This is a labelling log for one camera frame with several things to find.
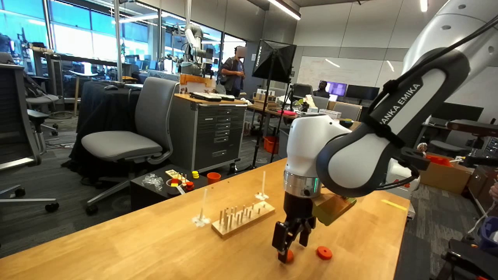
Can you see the black softbox light on stand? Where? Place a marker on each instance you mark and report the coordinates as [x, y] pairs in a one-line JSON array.
[[275, 63]]

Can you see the tan wrist camera mount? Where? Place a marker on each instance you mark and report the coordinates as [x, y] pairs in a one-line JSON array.
[[332, 208]]

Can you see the grey office chair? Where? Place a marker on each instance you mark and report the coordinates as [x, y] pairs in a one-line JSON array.
[[156, 110]]

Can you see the monitor with purple screen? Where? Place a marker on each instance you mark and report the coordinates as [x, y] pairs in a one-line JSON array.
[[337, 90]]

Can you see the yellow block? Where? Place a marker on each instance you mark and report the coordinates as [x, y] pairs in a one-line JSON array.
[[195, 175]]

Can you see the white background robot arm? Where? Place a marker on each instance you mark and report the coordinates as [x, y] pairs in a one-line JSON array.
[[194, 40]]

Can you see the small clear glass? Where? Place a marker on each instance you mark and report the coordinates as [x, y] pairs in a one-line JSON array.
[[202, 222]]

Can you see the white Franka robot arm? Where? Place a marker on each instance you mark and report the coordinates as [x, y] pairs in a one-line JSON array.
[[359, 156]]

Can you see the clear plastic peg stand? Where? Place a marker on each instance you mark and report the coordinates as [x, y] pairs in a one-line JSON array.
[[262, 197]]

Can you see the black office chair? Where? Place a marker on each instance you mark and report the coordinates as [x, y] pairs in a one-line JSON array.
[[13, 114]]

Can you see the standing person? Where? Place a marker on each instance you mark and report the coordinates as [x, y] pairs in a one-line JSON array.
[[234, 71]]

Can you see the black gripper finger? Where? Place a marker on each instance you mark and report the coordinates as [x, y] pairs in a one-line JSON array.
[[306, 231], [281, 236]]

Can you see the red toy piece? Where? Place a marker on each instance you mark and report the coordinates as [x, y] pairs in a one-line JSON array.
[[189, 186]]

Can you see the white papers stack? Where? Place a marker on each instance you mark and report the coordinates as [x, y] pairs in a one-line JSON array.
[[208, 96]]

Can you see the wooden platform with pegs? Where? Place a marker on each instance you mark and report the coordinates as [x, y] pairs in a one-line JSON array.
[[259, 212]]

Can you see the white ABB robot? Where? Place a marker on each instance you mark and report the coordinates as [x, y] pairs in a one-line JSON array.
[[405, 174]]

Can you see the yellow tape strip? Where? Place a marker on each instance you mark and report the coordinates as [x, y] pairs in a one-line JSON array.
[[395, 205]]

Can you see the blue bin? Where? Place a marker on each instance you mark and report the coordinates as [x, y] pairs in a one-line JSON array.
[[491, 236]]

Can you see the orange item on box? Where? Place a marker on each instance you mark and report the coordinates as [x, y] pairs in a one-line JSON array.
[[440, 160]]

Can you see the low black table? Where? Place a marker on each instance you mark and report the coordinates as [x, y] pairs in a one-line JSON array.
[[156, 195]]

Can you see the orange bucket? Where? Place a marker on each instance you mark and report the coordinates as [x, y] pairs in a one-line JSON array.
[[270, 146]]

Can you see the long ceiling light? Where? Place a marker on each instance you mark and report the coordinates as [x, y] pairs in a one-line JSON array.
[[284, 10]]

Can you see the grey drawer cabinet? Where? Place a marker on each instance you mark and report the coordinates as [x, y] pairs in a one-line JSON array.
[[208, 133]]

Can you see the long wooden desk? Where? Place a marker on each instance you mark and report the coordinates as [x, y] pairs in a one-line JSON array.
[[270, 110]]

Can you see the short ceiling light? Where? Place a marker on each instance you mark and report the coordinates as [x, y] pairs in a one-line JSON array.
[[424, 6]]

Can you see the grey background chair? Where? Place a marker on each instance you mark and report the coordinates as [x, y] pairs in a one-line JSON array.
[[41, 107]]

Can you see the orange hoop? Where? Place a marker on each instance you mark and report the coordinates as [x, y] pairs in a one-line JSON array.
[[325, 253], [289, 256]]

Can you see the table under black cloth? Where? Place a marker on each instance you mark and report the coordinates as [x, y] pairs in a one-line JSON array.
[[104, 114]]

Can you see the wide black monitor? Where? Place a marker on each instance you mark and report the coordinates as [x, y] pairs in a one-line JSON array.
[[461, 111]]

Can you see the tan wooden strip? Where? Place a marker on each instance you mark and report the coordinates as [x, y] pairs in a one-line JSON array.
[[177, 175]]

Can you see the cardboard box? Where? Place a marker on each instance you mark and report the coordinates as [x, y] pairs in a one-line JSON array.
[[446, 180]]

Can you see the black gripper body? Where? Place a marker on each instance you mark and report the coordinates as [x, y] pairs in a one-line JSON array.
[[300, 208]]

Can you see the wooden crate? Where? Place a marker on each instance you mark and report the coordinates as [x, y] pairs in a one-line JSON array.
[[197, 83]]

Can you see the orange cup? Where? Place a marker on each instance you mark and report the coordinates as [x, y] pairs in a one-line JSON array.
[[214, 178]]

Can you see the clear plastic bag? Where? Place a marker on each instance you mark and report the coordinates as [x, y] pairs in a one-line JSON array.
[[153, 181]]

